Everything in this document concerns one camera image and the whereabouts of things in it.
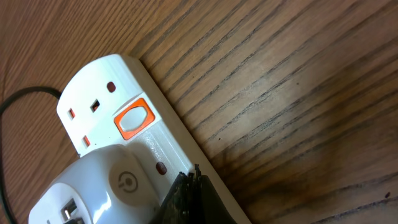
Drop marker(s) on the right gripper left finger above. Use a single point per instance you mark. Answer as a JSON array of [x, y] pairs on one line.
[[175, 208]]

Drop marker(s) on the white charger plug adapter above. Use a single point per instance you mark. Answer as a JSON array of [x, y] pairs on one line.
[[107, 185]]

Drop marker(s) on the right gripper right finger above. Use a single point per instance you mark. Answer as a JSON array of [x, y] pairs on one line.
[[212, 208]]

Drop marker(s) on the white power strip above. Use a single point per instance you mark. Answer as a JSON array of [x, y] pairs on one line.
[[113, 101]]

